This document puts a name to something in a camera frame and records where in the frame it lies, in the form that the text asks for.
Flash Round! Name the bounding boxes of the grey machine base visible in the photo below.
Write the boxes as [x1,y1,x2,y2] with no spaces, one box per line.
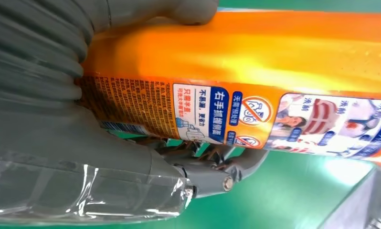
[318,166,381,229]

